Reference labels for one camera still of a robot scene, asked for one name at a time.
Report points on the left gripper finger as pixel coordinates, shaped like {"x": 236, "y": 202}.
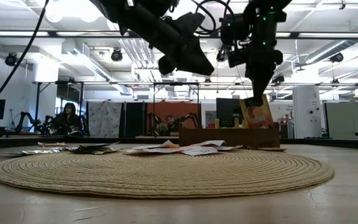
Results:
{"x": 204, "y": 57}
{"x": 194, "y": 65}

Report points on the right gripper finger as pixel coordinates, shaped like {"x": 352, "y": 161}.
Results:
{"x": 256, "y": 90}
{"x": 266, "y": 88}

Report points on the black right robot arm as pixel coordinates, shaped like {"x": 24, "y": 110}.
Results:
{"x": 269, "y": 9}

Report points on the background black robot arm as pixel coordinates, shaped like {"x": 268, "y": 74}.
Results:
{"x": 152, "y": 119}
{"x": 33, "y": 122}
{"x": 191, "y": 119}

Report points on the wooden tea organizer box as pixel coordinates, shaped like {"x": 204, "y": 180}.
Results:
{"x": 228, "y": 138}

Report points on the white pillar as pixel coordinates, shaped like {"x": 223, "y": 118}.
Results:
{"x": 306, "y": 112}

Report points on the black ceiling spotlight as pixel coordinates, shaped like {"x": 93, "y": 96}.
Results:
{"x": 337, "y": 57}
{"x": 11, "y": 59}
{"x": 116, "y": 55}

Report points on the black metal gantry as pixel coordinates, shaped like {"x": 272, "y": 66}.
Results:
{"x": 153, "y": 99}
{"x": 37, "y": 105}

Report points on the person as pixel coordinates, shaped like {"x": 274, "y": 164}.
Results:
{"x": 67, "y": 119}
{"x": 171, "y": 124}

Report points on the black partition panel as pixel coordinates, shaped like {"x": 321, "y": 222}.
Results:
{"x": 134, "y": 119}

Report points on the patterned grey curtain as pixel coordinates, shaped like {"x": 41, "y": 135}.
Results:
{"x": 104, "y": 118}

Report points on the round woven placemat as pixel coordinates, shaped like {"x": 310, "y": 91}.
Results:
{"x": 166, "y": 174}

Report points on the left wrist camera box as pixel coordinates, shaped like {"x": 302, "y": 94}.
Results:
{"x": 186, "y": 26}

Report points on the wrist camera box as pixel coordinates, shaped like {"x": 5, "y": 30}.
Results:
{"x": 186, "y": 26}
{"x": 235, "y": 29}

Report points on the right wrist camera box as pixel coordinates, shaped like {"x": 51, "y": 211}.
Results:
{"x": 235, "y": 29}

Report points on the orange partition wall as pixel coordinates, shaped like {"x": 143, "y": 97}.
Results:
{"x": 172, "y": 107}

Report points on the grey partition wall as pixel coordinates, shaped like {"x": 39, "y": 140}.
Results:
{"x": 350, "y": 119}

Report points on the black aluminium table frame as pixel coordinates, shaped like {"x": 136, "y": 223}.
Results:
{"x": 11, "y": 141}

